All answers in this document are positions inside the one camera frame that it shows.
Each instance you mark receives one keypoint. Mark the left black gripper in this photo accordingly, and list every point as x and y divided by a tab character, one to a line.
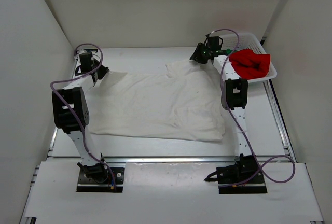
104	71

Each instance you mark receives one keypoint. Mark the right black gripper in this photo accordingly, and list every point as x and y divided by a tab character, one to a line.
198	56

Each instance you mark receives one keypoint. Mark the red t shirt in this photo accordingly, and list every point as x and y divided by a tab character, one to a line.
249	65

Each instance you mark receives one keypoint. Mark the dark label sticker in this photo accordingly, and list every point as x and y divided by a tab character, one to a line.
92	50

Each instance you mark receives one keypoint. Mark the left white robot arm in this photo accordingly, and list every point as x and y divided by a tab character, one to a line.
71	114

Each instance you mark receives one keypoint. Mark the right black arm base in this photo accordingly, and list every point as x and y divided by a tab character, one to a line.
243	177

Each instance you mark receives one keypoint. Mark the aluminium table rail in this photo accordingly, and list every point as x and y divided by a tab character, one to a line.
210	159

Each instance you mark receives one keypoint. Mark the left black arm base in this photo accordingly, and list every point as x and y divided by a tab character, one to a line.
97	178

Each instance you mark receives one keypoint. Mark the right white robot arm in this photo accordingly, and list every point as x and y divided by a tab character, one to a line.
234	100

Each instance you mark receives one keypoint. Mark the white t shirt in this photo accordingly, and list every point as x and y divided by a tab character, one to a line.
183	103

